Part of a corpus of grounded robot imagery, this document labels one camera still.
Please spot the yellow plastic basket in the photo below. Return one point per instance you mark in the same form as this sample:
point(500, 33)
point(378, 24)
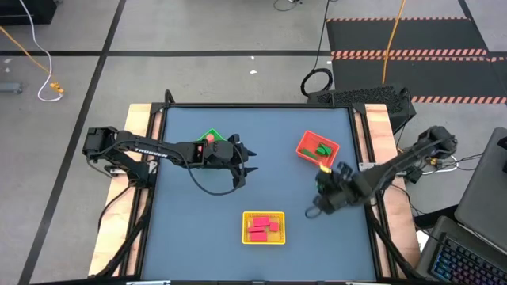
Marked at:
point(279, 237)

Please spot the grey bar on floor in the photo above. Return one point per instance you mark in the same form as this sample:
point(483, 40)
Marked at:
point(10, 88)

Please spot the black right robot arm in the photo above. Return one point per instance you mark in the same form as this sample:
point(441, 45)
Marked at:
point(396, 164)

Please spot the black table frame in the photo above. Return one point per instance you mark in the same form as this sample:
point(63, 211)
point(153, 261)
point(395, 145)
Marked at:
point(257, 105)

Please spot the silver metal bracket plate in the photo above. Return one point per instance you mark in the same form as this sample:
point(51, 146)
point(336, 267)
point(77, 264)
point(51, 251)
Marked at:
point(366, 166)

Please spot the grey closed laptop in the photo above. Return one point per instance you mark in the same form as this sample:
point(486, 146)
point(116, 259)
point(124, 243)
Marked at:
point(483, 198)

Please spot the orange-red cylinder block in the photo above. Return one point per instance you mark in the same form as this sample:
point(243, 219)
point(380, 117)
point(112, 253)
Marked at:
point(210, 138)

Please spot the wooden side board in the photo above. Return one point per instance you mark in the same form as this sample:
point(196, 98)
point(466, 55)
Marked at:
point(134, 118)
point(378, 118)

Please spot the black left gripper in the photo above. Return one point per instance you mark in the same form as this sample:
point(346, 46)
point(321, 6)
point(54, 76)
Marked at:
point(222, 152)

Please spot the yellow tag on right gripper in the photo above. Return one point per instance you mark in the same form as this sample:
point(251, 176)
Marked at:
point(325, 169)

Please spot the green plastic basket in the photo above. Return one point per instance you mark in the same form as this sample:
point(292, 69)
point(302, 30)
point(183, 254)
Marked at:
point(219, 135)

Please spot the laptop with backlit keyboard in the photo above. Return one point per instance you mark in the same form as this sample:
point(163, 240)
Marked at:
point(463, 261)

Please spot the black mesh computer case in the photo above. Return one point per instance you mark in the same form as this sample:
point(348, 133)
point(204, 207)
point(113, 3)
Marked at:
point(356, 97)

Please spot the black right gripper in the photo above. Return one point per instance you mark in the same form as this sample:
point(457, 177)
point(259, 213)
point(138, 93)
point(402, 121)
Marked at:
point(336, 190)

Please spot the black box on floor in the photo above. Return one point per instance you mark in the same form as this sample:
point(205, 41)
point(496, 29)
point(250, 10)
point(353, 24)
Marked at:
point(24, 12)

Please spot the black mat with striped edges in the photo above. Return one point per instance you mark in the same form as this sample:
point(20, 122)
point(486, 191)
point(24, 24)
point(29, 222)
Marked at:
point(416, 35)

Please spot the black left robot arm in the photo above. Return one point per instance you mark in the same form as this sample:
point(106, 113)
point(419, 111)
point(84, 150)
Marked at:
point(150, 149)

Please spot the orange plastic basket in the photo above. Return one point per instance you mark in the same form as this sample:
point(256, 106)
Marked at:
point(309, 140)

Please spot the black diagonal frame strut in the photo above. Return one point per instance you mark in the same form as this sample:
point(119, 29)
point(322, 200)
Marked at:
point(390, 245)
point(126, 245)

